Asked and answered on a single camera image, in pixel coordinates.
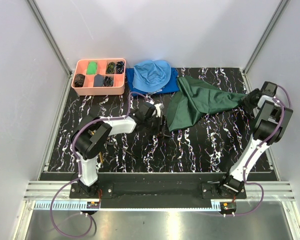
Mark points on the dark green cloth napkin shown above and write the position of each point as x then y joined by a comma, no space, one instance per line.
195,99

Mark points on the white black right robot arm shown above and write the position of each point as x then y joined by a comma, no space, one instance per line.
268,128

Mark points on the black blue rolled sock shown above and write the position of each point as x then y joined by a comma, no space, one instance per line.
120,66

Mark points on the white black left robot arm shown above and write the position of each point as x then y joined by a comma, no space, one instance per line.
90,137

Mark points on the light blue bucket hat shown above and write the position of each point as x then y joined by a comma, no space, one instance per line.
151,75

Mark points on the black yellow rolled sock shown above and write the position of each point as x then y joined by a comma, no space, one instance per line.
110,69

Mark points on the black patterned rolled sock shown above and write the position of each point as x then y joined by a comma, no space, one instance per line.
108,81

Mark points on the black fork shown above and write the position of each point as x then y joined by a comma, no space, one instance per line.
114,144

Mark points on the green rolled cloth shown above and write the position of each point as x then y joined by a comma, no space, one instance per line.
92,68

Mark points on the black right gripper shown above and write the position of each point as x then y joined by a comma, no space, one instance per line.
247,106

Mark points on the dark rolled sock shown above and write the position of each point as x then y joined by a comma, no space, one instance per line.
79,80

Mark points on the black marble pattern mat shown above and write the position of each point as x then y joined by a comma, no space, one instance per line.
214,144

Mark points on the gold spoon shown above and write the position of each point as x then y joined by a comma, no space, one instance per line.
101,158

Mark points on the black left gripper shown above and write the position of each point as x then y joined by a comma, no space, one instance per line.
157,131

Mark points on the pink compartment tray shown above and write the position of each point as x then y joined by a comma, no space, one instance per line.
88,89

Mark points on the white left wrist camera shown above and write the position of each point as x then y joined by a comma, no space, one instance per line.
156,110

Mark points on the grey folded cloth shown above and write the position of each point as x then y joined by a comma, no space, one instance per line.
98,81

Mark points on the blue folded cloth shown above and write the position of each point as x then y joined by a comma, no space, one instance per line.
170,87

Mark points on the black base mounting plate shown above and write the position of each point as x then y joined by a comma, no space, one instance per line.
155,191

